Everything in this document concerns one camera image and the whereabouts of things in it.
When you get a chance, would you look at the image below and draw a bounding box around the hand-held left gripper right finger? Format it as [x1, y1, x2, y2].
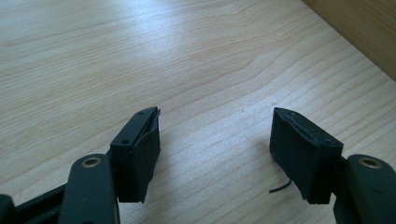
[269, 106, 345, 205]

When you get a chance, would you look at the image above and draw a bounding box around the wooden side panel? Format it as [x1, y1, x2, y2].
[301, 0, 396, 82]

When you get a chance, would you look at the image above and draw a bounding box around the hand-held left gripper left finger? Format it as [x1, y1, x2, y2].
[109, 105, 162, 204]

